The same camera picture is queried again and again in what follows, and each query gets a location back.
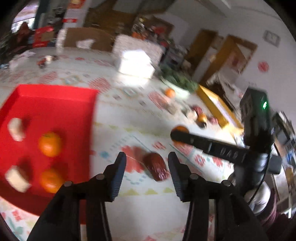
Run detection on green leafy vegetables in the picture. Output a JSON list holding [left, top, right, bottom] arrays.
[[160, 65, 198, 93]]

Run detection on brown covered chair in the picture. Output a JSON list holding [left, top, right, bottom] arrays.
[[56, 28, 114, 52]]

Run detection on red gift box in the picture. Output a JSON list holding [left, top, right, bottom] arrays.
[[32, 26, 55, 48]]

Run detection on wall calendar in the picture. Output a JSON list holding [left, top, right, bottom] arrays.
[[63, 0, 86, 23]]

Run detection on big red jujube left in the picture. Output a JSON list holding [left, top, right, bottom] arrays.
[[191, 105, 203, 116]]

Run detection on big red jujube right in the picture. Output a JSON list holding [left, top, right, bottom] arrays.
[[209, 116, 219, 125]]

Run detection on small toy car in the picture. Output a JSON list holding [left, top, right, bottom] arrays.
[[37, 55, 59, 69]]

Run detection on patterned chair far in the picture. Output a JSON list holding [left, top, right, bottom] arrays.
[[112, 34, 164, 65]]

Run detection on white tissue box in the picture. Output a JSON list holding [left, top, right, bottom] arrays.
[[115, 49, 155, 79]]

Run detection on square beige cake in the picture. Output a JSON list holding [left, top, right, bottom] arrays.
[[185, 110, 198, 121]]

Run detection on maroon sleeve right forearm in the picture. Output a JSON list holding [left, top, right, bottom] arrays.
[[257, 188, 277, 230]]

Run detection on beige cake block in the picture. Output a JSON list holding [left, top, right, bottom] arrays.
[[5, 166, 31, 193]]

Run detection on dark plum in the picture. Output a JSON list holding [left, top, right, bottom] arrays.
[[197, 121, 207, 128]]

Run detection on round beige cake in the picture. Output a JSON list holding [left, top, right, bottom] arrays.
[[8, 118, 25, 142]]

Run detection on wall clock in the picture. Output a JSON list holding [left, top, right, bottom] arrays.
[[263, 30, 280, 47]]

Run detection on large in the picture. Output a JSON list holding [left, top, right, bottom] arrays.
[[38, 132, 62, 158]]

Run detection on white oval plate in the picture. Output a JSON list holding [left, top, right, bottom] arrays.
[[160, 77, 190, 99]]

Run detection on yellow cardboard tray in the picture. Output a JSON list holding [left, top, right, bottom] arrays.
[[196, 85, 244, 135]]

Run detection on big red jujube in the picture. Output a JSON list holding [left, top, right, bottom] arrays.
[[191, 105, 203, 116], [209, 116, 219, 125]]

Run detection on red tray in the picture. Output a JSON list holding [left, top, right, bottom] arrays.
[[1, 84, 98, 215]]

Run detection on white gloved right hand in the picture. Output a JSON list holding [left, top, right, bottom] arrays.
[[227, 172, 271, 215]]

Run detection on far small orange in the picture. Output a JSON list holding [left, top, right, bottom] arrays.
[[164, 88, 176, 99]]

